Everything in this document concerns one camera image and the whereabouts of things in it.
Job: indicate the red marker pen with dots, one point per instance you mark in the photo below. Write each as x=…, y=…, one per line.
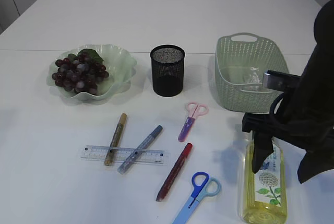
x=164, y=190

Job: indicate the green woven plastic basket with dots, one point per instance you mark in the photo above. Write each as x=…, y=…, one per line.
x=239, y=51

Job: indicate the gold marker pen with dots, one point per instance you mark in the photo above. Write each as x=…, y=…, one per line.
x=115, y=140

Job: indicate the purple artificial grape bunch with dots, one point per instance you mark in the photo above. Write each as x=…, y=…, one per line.
x=81, y=72

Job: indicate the blue handled scissors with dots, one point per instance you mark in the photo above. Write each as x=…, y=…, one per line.
x=199, y=192

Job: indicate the silver blue marker pen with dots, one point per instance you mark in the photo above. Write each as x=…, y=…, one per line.
x=143, y=147

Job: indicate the clear plastic ruler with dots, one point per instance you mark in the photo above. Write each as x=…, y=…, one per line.
x=141, y=156

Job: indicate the clear plastic sheet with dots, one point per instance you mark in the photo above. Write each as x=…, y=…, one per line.
x=252, y=77

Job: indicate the black mesh pen holder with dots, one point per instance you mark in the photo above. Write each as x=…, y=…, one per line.
x=167, y=65

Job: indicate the small pink purple scissors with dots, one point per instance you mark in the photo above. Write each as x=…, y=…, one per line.
x=194, y=110

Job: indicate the green wavy plastic plate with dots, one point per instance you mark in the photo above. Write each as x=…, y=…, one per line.
x=119, y=63

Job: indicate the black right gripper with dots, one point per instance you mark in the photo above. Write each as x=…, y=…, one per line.
x=303, y=119

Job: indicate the yellow tea drink bottle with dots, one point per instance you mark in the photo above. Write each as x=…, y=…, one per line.
x=263, y=197

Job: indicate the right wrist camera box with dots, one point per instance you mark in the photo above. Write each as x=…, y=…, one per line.
x=279, y=81

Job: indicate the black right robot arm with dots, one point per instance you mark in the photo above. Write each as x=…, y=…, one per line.
x=317, y=76

